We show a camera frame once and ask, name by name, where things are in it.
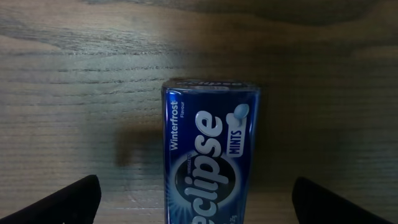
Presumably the blue candy pack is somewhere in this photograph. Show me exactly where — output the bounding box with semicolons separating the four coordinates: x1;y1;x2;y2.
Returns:
160;77;261;224

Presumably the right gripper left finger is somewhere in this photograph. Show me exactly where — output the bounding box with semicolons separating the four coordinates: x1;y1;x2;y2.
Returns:
0;174;103;224

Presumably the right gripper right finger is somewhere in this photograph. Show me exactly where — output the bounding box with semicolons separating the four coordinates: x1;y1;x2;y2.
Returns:
291;176;396;224

